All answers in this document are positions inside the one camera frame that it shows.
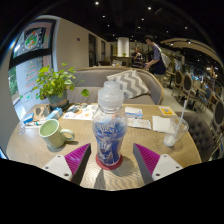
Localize clear blue-labelled drink bottle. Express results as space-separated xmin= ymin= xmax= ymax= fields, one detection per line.
xmin=92 ymin=80 xmax=129 ymax=168

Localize grey curved sofa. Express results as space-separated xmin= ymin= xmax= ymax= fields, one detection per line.
xmin=66 ymin=65 xmax=165 ymax=106

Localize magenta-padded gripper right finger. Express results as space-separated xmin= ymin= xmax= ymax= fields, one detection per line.
xmin=132 ymin=143 xmax=184 ymax=186

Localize black-framed decorated window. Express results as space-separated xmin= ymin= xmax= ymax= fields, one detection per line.
xmin=8 ymin=19 xmax=56 ymax=104

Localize blue and white card pack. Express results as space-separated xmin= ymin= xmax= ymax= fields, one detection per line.
xmin=22 ymin=112 xmax=35 ymax=125

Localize grey chevron pillow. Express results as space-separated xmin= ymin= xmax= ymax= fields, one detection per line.
xmin=106 ymin=68 xmax=151 ymax=100

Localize brown paper card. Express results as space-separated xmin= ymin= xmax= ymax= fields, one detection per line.
xmin=33 ymin=104 xmax=51 ymax=122

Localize small yellow card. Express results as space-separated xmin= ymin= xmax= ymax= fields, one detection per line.
xmin=158 ymin=105 xmax=177 ymax=117

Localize white pen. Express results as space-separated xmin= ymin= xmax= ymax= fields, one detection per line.
xmin=24 ymin=121 xmax=43 ymax=128

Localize printed white brochure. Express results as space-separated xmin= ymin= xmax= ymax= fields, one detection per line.
xmin=63 ymin=103 xmax=99 ymax=121

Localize silver blister pack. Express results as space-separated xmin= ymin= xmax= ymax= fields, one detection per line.
xmin=18 ymin=124 xmax=27 ymax=136

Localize white paper napkin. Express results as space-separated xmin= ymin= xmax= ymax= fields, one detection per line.
xmin=152 ymin=115 xmax=174 ymax=134

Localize pale green mug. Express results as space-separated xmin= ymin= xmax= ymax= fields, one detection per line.
xmin=38 ymin=118 xmax=76 ymax=150

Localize small teal box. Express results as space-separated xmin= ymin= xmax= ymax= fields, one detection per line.
xmin=46 ymin=107 xmax=64 ymax=121

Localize blue and white booklet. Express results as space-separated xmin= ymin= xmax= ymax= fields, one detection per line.
xmin=124 ymin=106 xmax=152 ymax=130

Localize green potted plant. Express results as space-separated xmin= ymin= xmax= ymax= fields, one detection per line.
xmin=32 ymin=62 xmax=90 ymax=109

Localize group of round-backed chairs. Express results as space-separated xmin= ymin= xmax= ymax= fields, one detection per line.
xmin=169 ymin=68 xmax=224 ymax=134

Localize person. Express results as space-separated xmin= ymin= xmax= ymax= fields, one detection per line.
xmin=131 ymin=47 xmax=144 ymax=69
xmin=143 ymin=34 xmax=168 ymax=84

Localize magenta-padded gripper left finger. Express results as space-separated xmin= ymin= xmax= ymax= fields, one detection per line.
xmin=41 ymin=143 xmax=92 ymax=185

